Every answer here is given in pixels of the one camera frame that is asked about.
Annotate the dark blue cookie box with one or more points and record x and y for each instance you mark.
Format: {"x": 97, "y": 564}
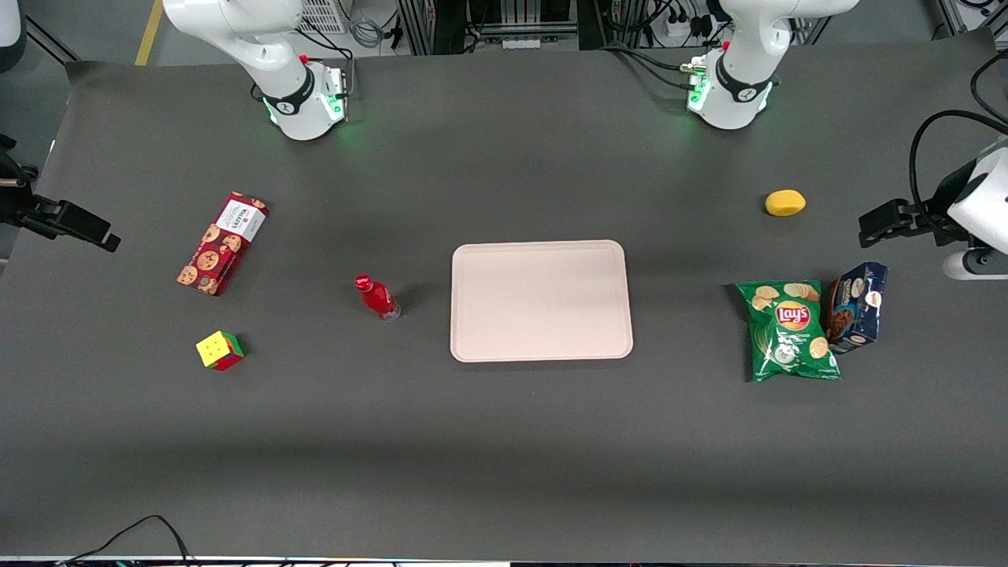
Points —
{"x": 858, "y": 307}

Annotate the white vented box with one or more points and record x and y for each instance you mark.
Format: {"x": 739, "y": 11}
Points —
{"x": 323, "y": 16}

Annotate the yellow lemon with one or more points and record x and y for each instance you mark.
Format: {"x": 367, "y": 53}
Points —
{"x": 785, "y": 203}

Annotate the colourful puzzle cube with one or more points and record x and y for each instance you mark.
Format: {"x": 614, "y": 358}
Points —
{"x": 218, "y": 350}

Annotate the red coke bottle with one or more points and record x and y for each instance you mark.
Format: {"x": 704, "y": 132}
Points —
{"x": 376, "y": 298}

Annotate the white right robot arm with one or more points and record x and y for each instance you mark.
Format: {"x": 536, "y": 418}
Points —
{"x": 299, "y": 110}

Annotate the red cookie box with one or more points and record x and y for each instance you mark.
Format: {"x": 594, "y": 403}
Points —
{"x": 220, "y": 246}

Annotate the beige plastic tray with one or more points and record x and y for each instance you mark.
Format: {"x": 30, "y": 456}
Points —
{"x": 543, "y": 303}

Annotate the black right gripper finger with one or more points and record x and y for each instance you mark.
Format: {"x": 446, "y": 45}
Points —
{"x": 87, "y": 228}
{"x": 31, "y": 211}

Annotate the dark grey table mat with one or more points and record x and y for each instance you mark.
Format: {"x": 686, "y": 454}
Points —
{"x": 504, "y": 457}

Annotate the aluminium frame post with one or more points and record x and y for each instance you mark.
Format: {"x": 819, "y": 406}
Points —
{"x": 949, "y": 16}

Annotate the aluminium frame rack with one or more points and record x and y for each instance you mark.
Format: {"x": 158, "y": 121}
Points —
{"x": 417, "y": 24}

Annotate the small white power strip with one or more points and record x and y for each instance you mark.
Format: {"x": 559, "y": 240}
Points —
{"x": 520, "y": 43}

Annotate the yellow floor tape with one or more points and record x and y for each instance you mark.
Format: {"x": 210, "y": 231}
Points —
{"x": 148, "y": 39}

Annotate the green Lay's chips bag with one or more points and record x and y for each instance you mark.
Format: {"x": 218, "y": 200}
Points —
{"x": 790, "y": 331}

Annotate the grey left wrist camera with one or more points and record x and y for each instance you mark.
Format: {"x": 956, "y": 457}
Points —
{"x": 976, "y": 265}

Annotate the white power strip with plugs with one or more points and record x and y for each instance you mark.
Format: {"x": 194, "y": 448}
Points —
{"x": 677, "y": 27}

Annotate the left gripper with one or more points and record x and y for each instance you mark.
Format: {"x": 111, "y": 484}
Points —
{"x": 935, "y": 205}

